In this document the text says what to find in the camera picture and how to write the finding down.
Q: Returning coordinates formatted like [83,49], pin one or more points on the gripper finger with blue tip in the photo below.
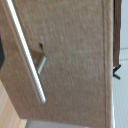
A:
[1,51]

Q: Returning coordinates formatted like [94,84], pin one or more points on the dark brown drawer cabinet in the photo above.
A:
[116,33]

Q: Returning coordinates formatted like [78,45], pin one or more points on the wooden cabinet door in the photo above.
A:
[73,60]

